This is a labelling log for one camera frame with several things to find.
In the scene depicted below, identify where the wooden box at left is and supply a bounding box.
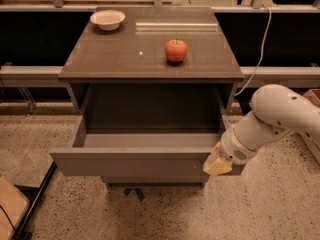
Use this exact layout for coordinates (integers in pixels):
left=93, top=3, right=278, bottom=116
left=0, top=175, right=29, bottom=240

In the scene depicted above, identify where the grey drawer cabinet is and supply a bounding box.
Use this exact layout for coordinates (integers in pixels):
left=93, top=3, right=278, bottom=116
left=59, top=7, right=243, bottom=186

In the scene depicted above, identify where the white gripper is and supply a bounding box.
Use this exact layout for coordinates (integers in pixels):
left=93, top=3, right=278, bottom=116
left=203, top=126, right=257, bottom=176

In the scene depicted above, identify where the blue tape cross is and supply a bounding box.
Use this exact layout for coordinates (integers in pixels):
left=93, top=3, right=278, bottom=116
left=124, top=188, right=145, bottom=202

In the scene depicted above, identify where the grey top drawer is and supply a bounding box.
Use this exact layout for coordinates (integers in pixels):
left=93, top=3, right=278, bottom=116
left=49, top=83, right=246, bottom=178

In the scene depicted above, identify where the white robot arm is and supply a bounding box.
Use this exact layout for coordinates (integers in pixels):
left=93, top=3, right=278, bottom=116
left=203, top=84, right=320, bottom=176

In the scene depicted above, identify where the white bowl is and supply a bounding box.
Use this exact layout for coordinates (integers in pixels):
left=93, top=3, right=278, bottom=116
left=90, top=10, right=126, bottom=31

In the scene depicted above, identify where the black floor rail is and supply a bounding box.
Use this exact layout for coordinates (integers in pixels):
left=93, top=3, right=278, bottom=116
left=13, top=162, right=57, bottom=240

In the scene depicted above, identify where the red apple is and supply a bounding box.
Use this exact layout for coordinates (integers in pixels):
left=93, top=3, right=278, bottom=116
left=165, top=39, right=188, bottom=63

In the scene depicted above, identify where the white cable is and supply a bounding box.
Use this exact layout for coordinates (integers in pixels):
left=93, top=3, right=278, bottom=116
left=233, top=4, right=273, bottom=97

